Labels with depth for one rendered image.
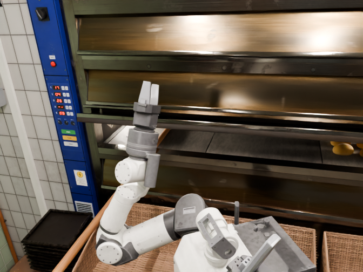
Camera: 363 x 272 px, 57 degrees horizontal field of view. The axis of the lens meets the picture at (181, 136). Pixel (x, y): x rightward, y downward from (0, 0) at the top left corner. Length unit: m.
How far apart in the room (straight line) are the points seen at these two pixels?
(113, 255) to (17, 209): 1.64
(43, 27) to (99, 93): 0.41
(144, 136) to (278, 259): 0.47
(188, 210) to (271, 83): 0.77
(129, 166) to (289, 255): 0.47
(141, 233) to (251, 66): 0.86
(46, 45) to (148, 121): 1.02
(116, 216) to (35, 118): 1.18
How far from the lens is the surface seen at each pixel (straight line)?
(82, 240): 1.29
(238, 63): 1.52
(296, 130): 1.45
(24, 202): 2.55
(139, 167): 0.95
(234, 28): 1.50
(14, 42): 2.01
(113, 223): 1.05
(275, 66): 1.51
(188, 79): 1.60
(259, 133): 1.45
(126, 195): 1.01
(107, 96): 1.76
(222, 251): 0.76
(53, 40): 1.82
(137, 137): 0.94
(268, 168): 1.70
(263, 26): 1.49
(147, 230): 1.06
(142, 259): 2.03
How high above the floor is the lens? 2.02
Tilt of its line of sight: 25 degrees down
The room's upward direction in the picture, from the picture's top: 3 degrees counter-clockwise
